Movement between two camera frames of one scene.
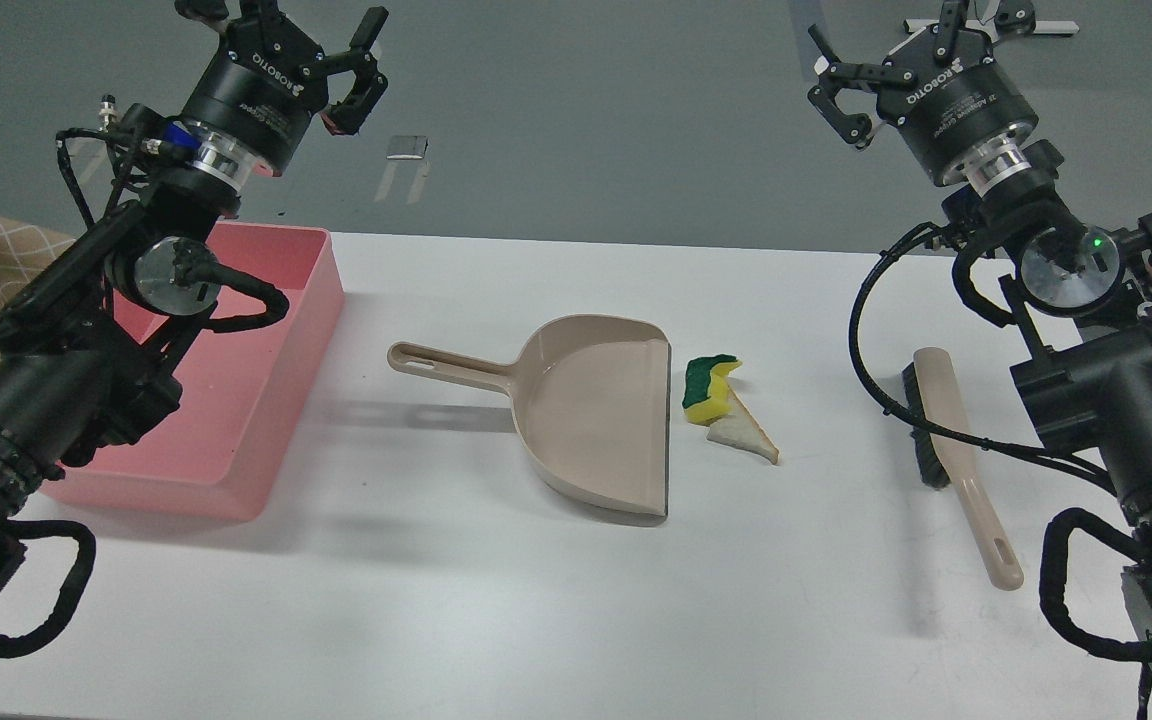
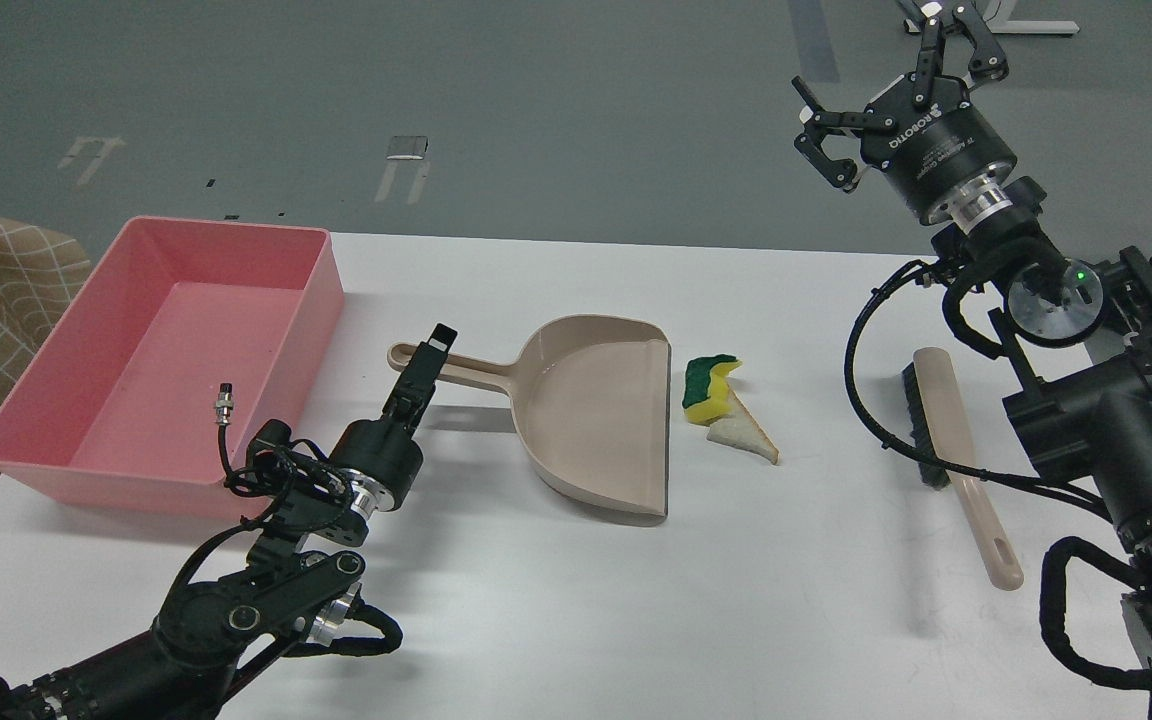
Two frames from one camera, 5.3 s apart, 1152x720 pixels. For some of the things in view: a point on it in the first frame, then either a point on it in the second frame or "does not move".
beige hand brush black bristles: x=931 y=396 does not move
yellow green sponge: x=706 y=396 does not move
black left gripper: x=263 y=81 -> x=380 y=462
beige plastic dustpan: x=592 y=402 does not move
